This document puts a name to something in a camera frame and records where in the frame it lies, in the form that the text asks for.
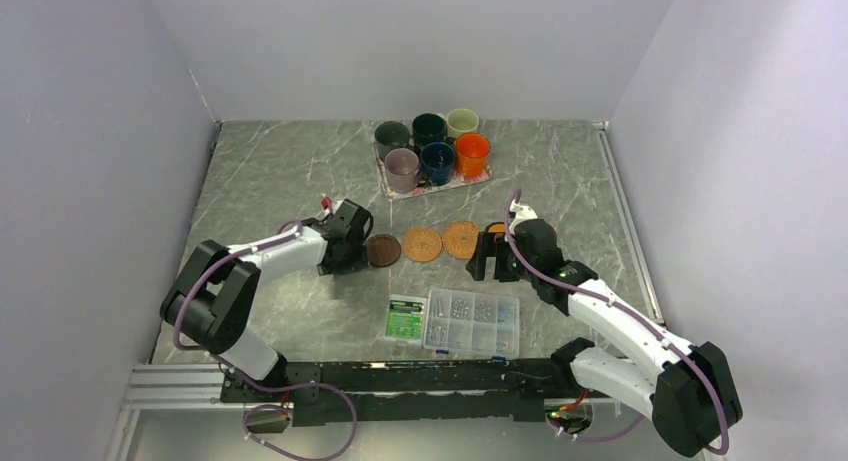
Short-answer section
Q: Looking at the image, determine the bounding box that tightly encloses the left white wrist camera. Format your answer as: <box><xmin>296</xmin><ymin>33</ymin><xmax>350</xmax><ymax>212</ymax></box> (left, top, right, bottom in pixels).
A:
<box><xmin>321</xmin><ymin>197</ymin><xmax>344</xmax><ymax>219</ymax></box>

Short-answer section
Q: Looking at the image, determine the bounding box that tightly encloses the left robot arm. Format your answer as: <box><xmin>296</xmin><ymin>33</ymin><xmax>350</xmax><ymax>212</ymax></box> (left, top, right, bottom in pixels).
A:
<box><xmin>160</xmin><ymin>198</ymin><xmax>374</xmax><ymax>401</ymax></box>

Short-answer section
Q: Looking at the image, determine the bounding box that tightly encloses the dark wood coaster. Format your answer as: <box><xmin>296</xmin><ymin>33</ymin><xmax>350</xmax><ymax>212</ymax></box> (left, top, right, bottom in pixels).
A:
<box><xmin>366</xmin><ymin>234</ymin><xmax>402</xmax><ymax>268</ymax></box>

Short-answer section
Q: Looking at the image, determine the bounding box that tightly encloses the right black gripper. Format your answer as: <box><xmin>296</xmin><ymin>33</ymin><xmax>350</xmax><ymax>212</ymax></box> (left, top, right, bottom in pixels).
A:
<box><xmin>466</xmin><ymin>231</ymin><xmax>539</xmax><ymax>282</ymax></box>

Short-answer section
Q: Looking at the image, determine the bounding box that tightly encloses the orange mug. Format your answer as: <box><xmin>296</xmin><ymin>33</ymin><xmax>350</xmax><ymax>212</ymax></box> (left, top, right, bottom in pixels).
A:
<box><xmin>455</xmin><ymin>133</ymin><xmax>491</xmax><ymax>177</ymax></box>

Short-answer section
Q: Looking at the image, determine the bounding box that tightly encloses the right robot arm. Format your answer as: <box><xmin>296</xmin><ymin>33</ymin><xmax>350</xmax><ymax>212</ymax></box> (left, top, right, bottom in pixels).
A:
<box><xmin>466</xmin><ymin>218</ymin><xmax>743</xmax><ymax>457</ymax></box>

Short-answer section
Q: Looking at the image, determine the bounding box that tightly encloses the dark green mug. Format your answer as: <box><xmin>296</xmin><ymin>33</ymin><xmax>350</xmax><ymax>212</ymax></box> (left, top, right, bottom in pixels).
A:
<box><xmin>411</xmin><ymin>113</ymin><xmax>448</xmax><ymax>147</ymax></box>

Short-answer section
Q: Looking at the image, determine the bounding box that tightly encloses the green label small box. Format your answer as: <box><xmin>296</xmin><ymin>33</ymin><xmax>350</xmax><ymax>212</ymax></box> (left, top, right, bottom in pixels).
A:
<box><xmin>382</xmin><ymin>294</ymin><xmax>428</xmax><ymax>346</ymax></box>

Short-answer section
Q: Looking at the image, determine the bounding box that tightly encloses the floral tray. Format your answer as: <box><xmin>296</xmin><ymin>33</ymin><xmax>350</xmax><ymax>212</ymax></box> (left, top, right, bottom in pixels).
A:
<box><xmin>371</xmin><ymin>143</ymin><xmax>493</xmax><ymax>200</ymax></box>

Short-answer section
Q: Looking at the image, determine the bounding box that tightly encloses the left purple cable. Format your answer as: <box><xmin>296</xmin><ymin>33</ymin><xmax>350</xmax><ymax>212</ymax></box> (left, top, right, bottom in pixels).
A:
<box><xmin>172</xmin><ymin>219</ymin><xmax>360</xmax><ymax>461</ymax></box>

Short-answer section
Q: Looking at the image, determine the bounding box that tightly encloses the purple cable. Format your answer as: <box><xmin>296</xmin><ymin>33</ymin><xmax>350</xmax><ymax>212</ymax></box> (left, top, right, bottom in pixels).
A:
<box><xmin>172</xmin><ymin>219</ymin><xmax>360</xmax><ymax>461</ymax></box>
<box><xmin>503</xmin><ymin>188</ymin><xmax>733</xmax><ymax>457</ymax></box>

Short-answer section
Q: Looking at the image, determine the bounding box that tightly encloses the grey mug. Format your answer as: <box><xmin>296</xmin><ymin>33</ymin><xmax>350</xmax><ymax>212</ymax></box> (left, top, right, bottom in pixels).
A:
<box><xmin>374</xmin><ymin>121</ymin><xmax>410</xmax><ymax>161</ymax></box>

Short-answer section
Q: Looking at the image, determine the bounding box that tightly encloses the navy blue mug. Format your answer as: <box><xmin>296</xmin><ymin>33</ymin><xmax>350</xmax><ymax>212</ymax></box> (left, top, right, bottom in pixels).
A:
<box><xmin>420</xmin><ymin>142</ymin><xmax>456</xmax><ymax>186</ymax></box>

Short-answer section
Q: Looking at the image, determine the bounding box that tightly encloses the right side aluminium rail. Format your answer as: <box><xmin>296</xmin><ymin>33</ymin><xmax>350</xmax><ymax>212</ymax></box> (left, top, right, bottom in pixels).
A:
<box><xmin>591</xmin><ymin>121</ymin><xmax>665</xmax><ymax>325</ymax></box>

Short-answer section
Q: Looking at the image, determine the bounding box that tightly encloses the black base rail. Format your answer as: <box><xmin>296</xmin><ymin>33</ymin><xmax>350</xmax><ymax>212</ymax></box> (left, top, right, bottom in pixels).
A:
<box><xmin>221</xmin><ymin>357</ymin><xmax>589</xmax><ymax>427</ymax></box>

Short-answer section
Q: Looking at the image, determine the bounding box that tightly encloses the black orange round coaster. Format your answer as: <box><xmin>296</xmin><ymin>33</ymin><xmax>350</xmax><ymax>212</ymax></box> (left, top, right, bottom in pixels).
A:
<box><xmin>485</xmin><ymin>222</ymin><xmax>507</xmax><ymax>236</ymax></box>

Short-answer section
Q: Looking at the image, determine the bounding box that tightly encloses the cream mug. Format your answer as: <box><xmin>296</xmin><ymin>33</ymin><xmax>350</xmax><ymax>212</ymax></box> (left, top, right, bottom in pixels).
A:
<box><xmin>444</xmin><ymin>108</ymin><xmax>480</xmax><ymax>139</ymax></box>

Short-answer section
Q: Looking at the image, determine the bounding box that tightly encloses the lilac mug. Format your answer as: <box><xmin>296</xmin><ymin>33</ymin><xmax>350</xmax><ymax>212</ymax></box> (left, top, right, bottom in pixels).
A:
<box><xmin>384</xmin><ymin>148</ymin><xmax>424</xmax><ymax>194</ymax></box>

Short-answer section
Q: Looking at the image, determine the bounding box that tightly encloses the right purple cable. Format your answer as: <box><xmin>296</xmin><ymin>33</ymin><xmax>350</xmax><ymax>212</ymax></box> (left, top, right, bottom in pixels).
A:
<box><xmin>503</xmin><ymin>188</ymin><xmax>733</xmax><ymax>457</ymax></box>

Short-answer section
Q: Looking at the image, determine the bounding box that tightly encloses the aluminium frame rail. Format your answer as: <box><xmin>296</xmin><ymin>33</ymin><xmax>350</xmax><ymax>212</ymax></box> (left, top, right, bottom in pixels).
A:
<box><xmin>105</xmin><ymin>358</ymin><xmax>713</xmax><ymax>461</ymax></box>

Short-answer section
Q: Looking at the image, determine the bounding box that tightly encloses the clear plastic screw organizer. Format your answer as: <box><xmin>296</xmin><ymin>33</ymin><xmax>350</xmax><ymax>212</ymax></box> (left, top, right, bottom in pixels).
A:
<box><xmin>422</xmin><ymin>288</ymin><xmax>520</xmax><ymax>359</ymax></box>

